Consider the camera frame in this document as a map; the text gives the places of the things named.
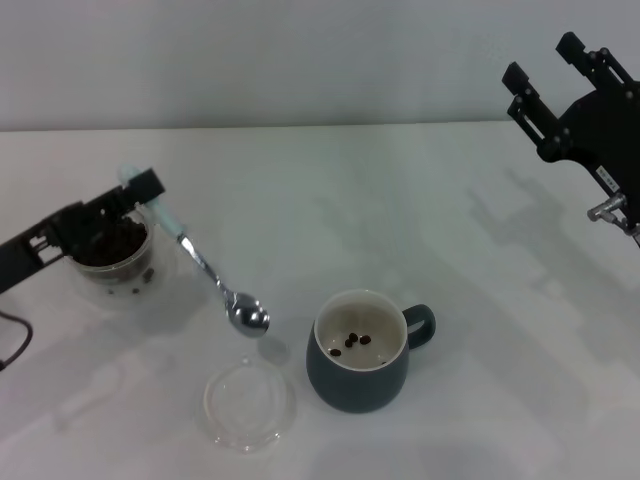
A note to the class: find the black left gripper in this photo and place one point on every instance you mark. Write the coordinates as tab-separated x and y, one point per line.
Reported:
35	245

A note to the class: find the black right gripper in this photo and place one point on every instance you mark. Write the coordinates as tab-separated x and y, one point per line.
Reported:
610	130

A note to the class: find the dark blue ceramic mug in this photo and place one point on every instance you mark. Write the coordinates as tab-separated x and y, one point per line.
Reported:
350	390

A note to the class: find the clear glass cup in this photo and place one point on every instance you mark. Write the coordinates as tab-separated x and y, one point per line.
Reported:
145	272

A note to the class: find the glass cup of coffee beans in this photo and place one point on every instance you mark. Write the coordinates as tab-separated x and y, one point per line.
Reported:
167	280

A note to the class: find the clear glass dish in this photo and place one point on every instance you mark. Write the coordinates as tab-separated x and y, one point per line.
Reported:
220	420

